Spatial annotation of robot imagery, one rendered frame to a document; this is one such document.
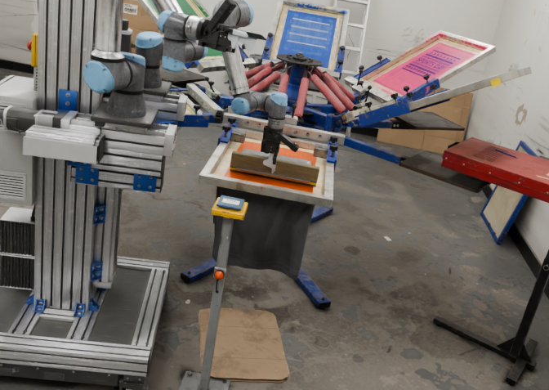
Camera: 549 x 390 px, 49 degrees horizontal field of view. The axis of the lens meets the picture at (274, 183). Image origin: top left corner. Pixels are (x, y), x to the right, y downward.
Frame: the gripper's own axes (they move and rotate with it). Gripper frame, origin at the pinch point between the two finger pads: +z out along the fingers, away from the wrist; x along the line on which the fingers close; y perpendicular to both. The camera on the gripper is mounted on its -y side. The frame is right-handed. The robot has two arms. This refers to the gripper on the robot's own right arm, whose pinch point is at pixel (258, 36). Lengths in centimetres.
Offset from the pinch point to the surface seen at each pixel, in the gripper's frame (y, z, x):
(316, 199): 62, 16, -61
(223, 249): 88, -11, -36
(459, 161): 41, 65, -142
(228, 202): 67, -13, -34
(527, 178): 40, 98, -134
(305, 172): 56, 4, -77
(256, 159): 55, -18, -70
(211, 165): 61, -35, -60
